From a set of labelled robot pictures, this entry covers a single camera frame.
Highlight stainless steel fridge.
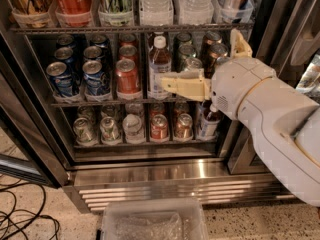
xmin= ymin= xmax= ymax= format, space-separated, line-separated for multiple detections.
xmin=0 ymin=0 xmax=320 ymax=214

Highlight green ginger ale can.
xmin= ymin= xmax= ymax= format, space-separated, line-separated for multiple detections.
xmin=182 ymin=57 xmax=203 ymax=71

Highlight orange can bottom shelf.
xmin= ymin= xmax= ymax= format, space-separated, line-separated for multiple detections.
xmin=174 ymin=113 xmax=193 ymax=141

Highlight black cables on floor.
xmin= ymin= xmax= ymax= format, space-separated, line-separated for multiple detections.
xmin=0 ymin=173 xmax=61 ymax=240

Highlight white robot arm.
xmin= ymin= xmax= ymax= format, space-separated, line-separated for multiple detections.
xmin=156 ymin=29 xmax=320 ymax=207

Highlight gold can top shelf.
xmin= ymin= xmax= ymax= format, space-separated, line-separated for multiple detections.
xmin=10 ymin=0 xmax=53 ymax=28

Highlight gold can behind front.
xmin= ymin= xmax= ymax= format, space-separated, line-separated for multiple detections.
xmin=204 ymin=43 xmax=228 ymax=78

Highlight clear plastic bin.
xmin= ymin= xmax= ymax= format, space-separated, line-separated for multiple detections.
xmin=101 ymin=198 xmax=209 ymax=240

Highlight red can behind front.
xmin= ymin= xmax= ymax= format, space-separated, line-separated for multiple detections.
xmin=118 ymin=45 xmax=138 ymax=63

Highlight green can bottom left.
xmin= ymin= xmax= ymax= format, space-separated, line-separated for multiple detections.
xmin=73 ymin=117 xmax=98 ymax=146

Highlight blue Pepsi can middle left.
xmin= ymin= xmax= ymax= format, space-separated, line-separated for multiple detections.
xmin=54 ymin=47 xmax=81 ymax=85

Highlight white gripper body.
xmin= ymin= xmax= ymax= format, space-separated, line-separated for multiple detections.
xmin=211 ymin=57 xmax=276 ymax=120

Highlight top wire shelf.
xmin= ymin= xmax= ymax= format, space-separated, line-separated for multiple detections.
xmin=9 ymin=22 xmax=254 ymax=35

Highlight wire shelf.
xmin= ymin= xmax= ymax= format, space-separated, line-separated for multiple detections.
xmin=51 ymin=97 xmax=191 ymax=107
xmin=9 ymin=22 xmax=254 ymax=35

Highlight red soda can middle shelf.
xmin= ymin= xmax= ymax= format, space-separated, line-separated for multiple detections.
xmin=115 ymin=59 xmax=142 ymax=100

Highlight blue pepsi can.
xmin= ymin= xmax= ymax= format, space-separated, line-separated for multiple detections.
xmin=83 ymin=46 xmax=107 ymax=64
xmin=82 ymin=60 xmax=112 ymax=102
xmin=46 ymin=61 xmax=80 ymax=103
xmin=54 ymin=47 xmax=81 ymax=85

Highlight red can bottom shelf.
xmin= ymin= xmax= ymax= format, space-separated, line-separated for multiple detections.
xmin=150 ymin=114 xmax=169 ymax=142

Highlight blue Pepsi can front left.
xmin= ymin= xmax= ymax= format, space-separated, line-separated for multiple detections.
xmin=46 ymin=61 xmax=80 ymax=103

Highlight green can behind front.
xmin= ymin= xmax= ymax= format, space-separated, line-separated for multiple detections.
xmin=178 ymin=44 xmax=197 ymax=67

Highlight gold can middle shelf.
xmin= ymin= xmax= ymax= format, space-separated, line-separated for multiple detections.
xmin=215 ymin=57 xmax=230 ymax=67

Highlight brown tea bottle white cap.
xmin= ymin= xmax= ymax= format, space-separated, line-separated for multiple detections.
xmin=148 ymin=36 xmax=172 ymax=100

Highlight middle wire shelf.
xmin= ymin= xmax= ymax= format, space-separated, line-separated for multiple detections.
xmin=51 ymin=97 xmax=191 ymax=107

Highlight gold can shelf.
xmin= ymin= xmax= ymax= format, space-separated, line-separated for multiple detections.
xmin=215 ymin=57 xmax=230 ymax=67
xmin=10 ymin=0 xmax=53 ymax=28

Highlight green can top shelf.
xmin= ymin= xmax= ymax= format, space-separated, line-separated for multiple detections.
xmin=98 ymin=0 xmax=133 ymax=26

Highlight small bottle bottom shelf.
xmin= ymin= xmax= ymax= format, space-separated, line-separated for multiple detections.
xmin=197 ymin=102 xmax=222 ymax=140

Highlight open fridge door left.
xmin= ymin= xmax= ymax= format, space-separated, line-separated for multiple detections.
xmin=0 ymin=38 xmax=68 ymax=188

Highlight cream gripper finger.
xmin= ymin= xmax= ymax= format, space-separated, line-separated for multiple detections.
xmin=230 ymin=29 xmax=252 ymax=58
xmin=159 ymin=69 xmax=211 ymax=102

